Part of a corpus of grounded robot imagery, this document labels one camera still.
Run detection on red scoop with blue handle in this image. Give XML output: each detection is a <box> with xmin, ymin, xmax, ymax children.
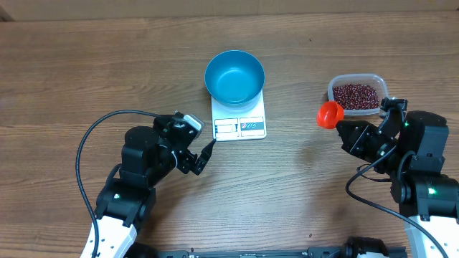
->
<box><xmin>316</xmin><ymin>101</ymin><xmax>344</xmax><ymax>129</ymax></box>

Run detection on blue metal bowl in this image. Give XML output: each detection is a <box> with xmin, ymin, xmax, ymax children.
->
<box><xmin>204</xmin><ymin>49</ymin><xmax>265</xmax><ymax>107</ymax></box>

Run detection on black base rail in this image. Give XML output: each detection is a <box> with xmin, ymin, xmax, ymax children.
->
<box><xmin>123</xmin><ymin>236</ymin><xmax>408</xmax><ymax>258</ymax></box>

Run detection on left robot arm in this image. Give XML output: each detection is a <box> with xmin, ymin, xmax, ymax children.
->
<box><xmin>82</xmin><ymin>112</ymin><xmax>214</xmax><ymax>257</ymax></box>

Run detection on white digital kitchen scale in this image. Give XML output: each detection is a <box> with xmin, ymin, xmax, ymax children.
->
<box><xmin>212</xmin><ymin>91</ymin><xmax>267</xmax><ymax>142</ymax></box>

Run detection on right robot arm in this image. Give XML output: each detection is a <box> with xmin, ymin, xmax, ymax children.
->
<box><xmin>336</xmin><ymin>110</ymin><xmax>458</xmax><ymax>257</ymax></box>

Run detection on red beans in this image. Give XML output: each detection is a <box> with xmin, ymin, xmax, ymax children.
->
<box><xmin>332</xmin><ymin>84</ymin><xmax>379</xmax><ymax>110</ymax></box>

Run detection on clear plastic container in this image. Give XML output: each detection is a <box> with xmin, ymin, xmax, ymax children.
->
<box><xmin>328</xmin><ymin>74</ymin><xmax>389</xmax><ymax>116</ymax></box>

